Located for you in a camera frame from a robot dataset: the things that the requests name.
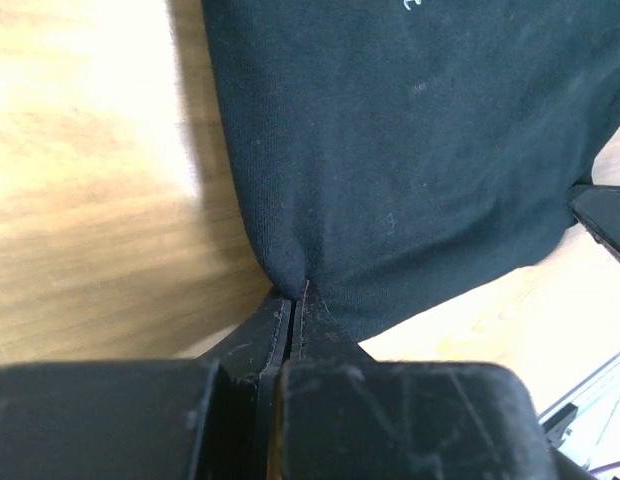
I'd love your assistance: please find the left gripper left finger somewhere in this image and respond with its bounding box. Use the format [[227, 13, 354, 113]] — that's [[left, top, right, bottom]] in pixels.
[[0, 294, 293, 479]]

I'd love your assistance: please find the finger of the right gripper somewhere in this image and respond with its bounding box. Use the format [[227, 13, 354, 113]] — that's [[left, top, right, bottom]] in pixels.
[[568, 185, 620, 264]]

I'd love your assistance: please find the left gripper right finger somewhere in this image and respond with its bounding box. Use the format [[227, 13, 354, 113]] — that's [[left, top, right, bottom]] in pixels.
[[279, 285, 558, 479]]

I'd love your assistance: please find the black t-shirt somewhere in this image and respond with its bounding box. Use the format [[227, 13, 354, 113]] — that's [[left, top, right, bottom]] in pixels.
[[203, 1, 620, 341]]

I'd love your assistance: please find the aluminium frame rail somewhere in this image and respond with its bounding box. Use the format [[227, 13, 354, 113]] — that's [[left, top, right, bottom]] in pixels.
[[539, 351, 620, 448]]

